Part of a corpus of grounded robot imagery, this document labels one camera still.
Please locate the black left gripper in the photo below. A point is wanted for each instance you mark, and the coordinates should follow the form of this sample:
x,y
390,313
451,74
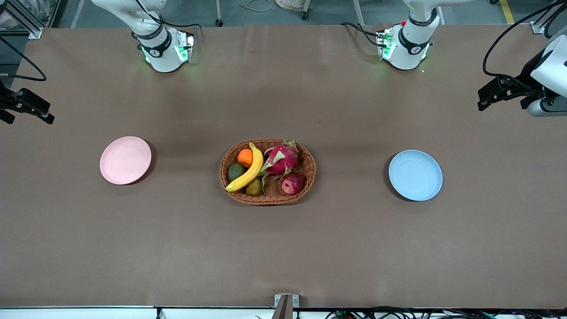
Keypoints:
x,y
528,72

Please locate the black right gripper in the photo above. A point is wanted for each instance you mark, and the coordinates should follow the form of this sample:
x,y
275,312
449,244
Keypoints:
x,y
6,98

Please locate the red apple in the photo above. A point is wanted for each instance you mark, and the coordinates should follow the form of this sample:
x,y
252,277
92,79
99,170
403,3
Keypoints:
x,y
292,184

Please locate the yellow banana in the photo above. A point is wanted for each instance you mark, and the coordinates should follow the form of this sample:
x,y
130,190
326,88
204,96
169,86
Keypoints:
x,y
252,173

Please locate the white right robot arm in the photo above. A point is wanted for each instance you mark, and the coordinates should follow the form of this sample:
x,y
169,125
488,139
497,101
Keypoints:
x,y
164,57

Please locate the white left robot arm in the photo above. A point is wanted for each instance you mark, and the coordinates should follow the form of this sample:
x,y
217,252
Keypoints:
x,y
409,48

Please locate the blue round plate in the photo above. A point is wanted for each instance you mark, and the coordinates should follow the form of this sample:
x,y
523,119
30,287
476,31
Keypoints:
x,y
415,175

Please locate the pink round plate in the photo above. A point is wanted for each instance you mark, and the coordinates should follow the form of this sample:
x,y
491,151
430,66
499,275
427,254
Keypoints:
x,y
125,160

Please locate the metal stand leg with caster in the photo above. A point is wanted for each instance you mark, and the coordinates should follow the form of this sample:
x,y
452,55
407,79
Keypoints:
x,y
219,15
305,11

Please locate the light coloured shoe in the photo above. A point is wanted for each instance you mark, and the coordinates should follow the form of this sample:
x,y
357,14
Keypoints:
x,y
292,4

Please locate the pink dragon fruit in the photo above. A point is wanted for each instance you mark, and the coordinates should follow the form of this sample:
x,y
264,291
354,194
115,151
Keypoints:
x,y
281,159

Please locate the dark green avocado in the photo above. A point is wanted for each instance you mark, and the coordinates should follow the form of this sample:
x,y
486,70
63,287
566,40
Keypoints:
x,y
234,172

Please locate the small orange fruit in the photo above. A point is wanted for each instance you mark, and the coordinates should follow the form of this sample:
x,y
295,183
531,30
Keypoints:
x,y
244,158

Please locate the oval brown wicker basket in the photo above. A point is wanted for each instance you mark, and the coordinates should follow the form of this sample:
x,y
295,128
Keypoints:
x,y
274,200

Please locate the brown green kiwi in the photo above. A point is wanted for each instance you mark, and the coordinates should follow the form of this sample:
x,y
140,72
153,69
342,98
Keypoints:
x,y
254,188

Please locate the aluminium frame profile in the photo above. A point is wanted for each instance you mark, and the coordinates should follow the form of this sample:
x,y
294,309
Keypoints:
x,y
542,26
26,20

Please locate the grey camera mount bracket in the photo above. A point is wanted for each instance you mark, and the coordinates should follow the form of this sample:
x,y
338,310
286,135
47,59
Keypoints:
x,y
285,305

